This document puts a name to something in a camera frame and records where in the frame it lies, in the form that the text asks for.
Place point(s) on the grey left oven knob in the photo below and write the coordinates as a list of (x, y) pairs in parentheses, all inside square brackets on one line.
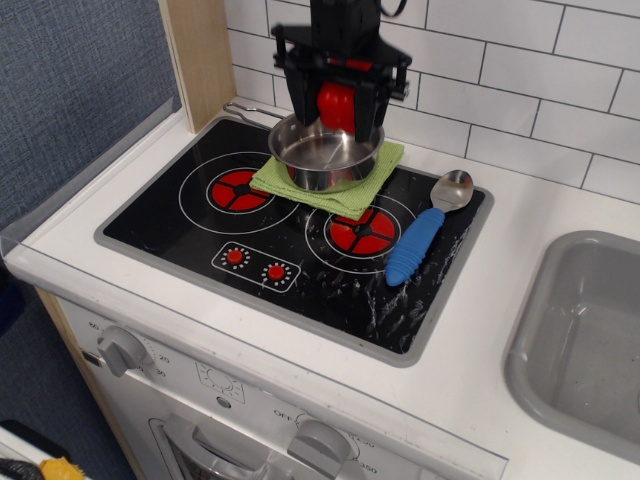
[(122, 350)]

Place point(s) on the silver metal pot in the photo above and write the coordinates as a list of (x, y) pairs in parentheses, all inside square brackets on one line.
[(316, 158)]

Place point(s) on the wooden side post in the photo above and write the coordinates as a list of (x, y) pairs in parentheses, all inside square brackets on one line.
[(199, 45)]

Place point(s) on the green folded cloth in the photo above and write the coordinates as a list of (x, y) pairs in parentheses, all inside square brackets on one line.
[(351, 203)]

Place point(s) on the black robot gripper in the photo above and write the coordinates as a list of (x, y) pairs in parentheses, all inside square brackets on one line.
[(342, 42)]

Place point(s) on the blue handled metal spoon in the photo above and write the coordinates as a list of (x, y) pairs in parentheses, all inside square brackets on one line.
[(452, 191)]

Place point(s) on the red plastic bell pepper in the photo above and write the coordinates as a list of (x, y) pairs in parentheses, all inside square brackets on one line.
[(336, 105)]

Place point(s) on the yellow object at corner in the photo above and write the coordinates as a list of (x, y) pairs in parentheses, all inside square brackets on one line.
[(60, 469)]

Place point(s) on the grey oven knob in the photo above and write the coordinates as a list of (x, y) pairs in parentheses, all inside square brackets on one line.
[(320, 447), (122, 350)]

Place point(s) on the black toy stovetop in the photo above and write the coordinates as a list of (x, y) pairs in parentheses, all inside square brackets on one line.
[(200, 220)]

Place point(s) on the white toy oven front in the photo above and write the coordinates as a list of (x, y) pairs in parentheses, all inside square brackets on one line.
[(184, 419)]

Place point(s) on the grey plastic sink basin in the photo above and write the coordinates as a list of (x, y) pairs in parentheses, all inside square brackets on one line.
[(573, 364)]

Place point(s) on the grey right oven knob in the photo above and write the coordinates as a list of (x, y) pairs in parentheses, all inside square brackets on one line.
[(320, 447)]

